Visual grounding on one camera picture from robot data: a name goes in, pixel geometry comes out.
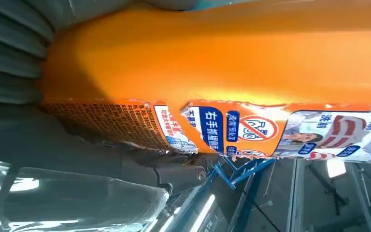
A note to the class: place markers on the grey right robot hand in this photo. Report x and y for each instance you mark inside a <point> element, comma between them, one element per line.
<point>60,179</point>

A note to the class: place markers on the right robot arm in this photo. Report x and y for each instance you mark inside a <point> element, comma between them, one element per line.
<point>9,54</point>

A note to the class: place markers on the blue metal frame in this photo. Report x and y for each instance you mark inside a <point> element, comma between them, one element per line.
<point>236,174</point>

